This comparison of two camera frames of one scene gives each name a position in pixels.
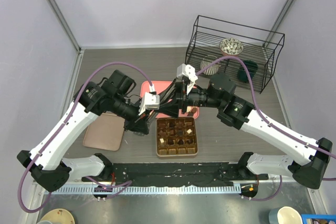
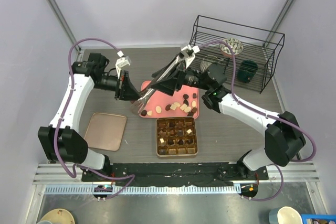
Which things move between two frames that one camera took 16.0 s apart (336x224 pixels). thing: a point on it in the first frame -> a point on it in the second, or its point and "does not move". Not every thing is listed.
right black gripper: (172, 106) -> (168, 86)
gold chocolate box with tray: (176, 137) does not move
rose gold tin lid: (105, 132) does not move
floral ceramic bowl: (231, 47) does not move
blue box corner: (317, 219) does not move
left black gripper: (138, 123) -> (128, 92)
